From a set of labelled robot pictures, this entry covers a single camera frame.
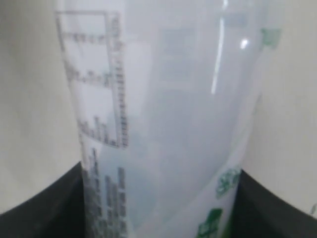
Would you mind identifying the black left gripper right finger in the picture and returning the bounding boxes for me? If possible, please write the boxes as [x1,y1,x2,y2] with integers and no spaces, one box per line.
[230,171,317,238]

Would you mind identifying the white bottle green round label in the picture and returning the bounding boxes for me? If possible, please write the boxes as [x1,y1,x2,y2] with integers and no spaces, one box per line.
[54,0,285,238]

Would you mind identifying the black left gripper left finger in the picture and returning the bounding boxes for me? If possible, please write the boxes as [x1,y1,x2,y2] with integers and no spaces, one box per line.
[0,163,85,238]

